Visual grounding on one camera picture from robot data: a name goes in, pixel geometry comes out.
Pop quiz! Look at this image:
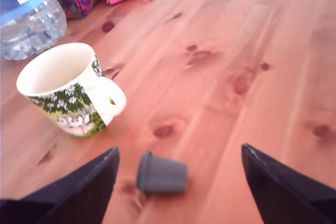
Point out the grey coffee capsule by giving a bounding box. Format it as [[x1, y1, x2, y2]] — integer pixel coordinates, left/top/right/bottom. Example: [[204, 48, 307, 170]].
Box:
[[135, 151, 188, 195]]

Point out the floral print mug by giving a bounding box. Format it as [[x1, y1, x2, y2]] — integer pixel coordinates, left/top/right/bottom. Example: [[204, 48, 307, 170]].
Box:
[[16, 42, 127, 137]]

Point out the large clear water bottle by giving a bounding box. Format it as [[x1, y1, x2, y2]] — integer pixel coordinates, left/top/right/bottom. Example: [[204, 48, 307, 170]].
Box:
[[0, 0, 68, 61]]

